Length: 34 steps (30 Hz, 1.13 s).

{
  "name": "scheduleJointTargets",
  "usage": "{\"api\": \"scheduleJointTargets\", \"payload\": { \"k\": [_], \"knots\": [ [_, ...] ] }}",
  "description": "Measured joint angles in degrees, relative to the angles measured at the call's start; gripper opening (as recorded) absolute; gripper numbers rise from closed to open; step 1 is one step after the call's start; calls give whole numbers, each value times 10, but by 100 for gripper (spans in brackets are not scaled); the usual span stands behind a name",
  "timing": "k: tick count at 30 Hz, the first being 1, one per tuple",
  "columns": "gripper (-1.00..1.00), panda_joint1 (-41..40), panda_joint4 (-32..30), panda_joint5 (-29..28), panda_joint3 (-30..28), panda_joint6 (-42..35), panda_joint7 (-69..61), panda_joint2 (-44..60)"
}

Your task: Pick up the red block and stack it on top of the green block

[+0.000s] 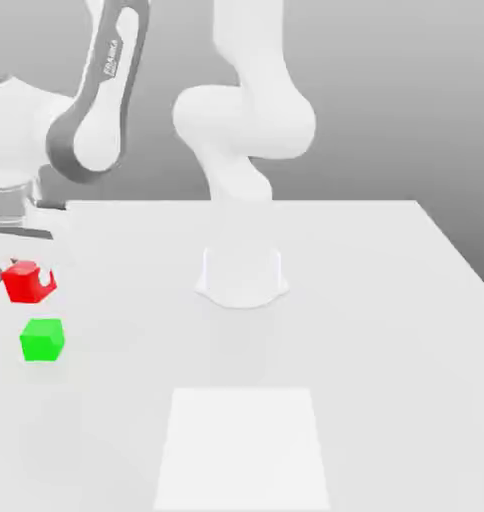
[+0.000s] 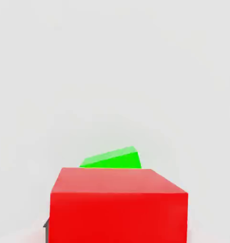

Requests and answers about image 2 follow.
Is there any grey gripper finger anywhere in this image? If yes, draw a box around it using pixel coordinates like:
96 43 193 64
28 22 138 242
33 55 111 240
27 217 50 243

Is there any small red cube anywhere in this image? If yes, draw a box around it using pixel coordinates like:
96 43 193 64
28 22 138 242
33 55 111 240
48 167 189 243

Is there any small green cube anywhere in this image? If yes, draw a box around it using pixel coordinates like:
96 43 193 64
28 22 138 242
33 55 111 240
79 145 142 169

